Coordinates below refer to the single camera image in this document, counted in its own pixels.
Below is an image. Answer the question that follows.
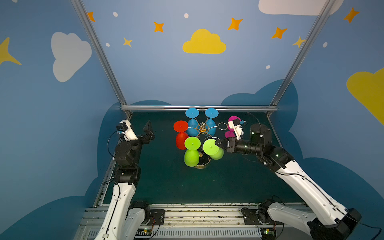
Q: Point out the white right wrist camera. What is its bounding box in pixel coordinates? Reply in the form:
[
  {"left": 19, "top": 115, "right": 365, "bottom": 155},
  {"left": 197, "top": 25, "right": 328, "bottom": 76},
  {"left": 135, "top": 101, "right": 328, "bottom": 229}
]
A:
[{"left": 228, "top": 118, "right": 244, "bottom": 140}]

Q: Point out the blue wine glass right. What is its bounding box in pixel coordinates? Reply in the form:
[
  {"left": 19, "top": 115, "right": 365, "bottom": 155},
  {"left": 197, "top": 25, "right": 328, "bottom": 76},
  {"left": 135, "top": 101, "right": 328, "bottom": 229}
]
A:
[{"left": 205, "top": 108, "right": 219, "bottom": 137}]

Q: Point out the green wine glass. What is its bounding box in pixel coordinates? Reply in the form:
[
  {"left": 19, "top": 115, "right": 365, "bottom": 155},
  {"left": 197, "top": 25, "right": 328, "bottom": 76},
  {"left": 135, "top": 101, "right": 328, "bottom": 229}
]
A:
[
  {"left": 203, "top": 139, "right": 224, "bottom": 160},
  {"left": 184, "top": 137, "right": 201, "bottom": 167}
]

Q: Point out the aluminium frame back rail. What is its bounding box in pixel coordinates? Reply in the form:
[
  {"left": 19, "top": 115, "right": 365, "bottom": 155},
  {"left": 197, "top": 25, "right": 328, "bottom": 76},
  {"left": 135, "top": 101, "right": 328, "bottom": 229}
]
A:
[{"left": 121, "top": 105, "right": 278, "bottom": 112}]

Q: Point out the blue wine glass left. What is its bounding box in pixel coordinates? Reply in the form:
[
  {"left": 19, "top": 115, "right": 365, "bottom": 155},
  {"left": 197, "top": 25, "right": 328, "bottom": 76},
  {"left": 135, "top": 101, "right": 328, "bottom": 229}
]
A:
[{"left": 185, "top": 108, "right": 199, "bottom": 137}]

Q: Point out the aluminium frame post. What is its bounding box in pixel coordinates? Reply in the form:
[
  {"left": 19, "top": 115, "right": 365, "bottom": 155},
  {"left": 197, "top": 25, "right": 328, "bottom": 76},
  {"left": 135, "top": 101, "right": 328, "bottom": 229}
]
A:
[
  {"left": 266, "top": 0, "right": 336, "bottom": 119},
  {"left": 71, "top": 0, "right": 132, "bottom": 120}
]

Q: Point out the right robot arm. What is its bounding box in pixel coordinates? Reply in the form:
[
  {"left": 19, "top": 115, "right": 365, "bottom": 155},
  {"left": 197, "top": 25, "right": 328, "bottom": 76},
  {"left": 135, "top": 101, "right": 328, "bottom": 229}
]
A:
[{"left": 215, "top": 124, "right": 362, "bottom": 240}]

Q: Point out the right green circuit board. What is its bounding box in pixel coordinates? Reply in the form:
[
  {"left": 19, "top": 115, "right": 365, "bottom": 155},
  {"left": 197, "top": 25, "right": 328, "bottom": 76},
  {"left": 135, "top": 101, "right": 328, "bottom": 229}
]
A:
[{"left": 261, "top": 228, "right": 276, "bottom": 240}]

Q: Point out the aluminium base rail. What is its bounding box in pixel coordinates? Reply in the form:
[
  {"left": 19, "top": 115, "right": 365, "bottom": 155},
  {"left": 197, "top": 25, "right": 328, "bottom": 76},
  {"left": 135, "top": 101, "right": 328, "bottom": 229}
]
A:
[{"left": 73, "top": 202, "right": 334, "bottom": 240}]

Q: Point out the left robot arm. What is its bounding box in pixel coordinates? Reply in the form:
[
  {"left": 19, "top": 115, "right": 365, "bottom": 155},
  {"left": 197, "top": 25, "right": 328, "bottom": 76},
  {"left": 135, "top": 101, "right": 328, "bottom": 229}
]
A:
[{"left": 96, "top": 120, "right": 155, "bottom": 240}]

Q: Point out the green circuit board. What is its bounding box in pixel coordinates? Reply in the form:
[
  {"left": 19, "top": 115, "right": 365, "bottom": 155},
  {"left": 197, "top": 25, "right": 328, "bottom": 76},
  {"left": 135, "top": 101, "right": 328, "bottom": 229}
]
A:
[
  {"left": 136, "top": 228, "right": 154, "bottom": 238},
  {"left": 261, "top": 228, "right": 276, "bottom": 240}
]

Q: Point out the aluminium frame left post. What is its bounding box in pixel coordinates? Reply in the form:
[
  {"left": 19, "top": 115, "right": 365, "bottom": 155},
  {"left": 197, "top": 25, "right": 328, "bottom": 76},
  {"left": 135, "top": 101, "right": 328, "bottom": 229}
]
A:
[{"left": 71, "top": 0, "right": 132, "bottom": 120}]

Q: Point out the aluminium frame right post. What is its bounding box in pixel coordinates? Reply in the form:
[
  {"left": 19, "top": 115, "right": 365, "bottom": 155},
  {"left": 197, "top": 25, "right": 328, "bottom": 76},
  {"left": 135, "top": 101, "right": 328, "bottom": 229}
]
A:
[{"left": 266, "top": 0, "right": 336, "bottom": 119}]

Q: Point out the left green circuit board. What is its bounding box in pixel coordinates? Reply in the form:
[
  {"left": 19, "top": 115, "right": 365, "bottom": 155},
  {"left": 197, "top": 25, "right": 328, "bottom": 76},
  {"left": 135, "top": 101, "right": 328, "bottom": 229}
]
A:
[{"left": 136, "top": 228, "right": 154, "bottom": 238}]

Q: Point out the red plastic wine glass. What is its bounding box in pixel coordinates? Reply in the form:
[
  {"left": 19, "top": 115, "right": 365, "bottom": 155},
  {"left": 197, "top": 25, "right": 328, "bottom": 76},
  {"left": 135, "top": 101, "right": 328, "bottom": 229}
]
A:
[{"left": 173, "top": 121, "right": 189, "bottom": 150}]

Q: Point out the magenta plastic wine glass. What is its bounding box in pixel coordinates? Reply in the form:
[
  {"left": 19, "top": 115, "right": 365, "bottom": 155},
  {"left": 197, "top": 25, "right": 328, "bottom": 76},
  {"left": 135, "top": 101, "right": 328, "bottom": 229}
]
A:
[{"left": 225, "top": 116, "right": 244, "bottom": 140}]

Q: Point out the blue wine glass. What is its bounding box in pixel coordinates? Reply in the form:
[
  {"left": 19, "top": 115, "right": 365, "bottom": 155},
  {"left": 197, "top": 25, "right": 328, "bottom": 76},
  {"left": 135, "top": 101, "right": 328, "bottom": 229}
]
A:
[
  {"left": 205, "top": 108, "right": 219, "bottom": 137},
  {"left": 185, "top": 108, "right": 199, "bottom": 137}
]

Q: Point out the gold wire glass rack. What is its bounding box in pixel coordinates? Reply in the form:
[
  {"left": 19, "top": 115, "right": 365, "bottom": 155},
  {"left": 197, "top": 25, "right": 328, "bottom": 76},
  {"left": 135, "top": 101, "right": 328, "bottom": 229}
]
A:
[{"left": 192, "top": 123, "right": 217, "bottom": 169}]

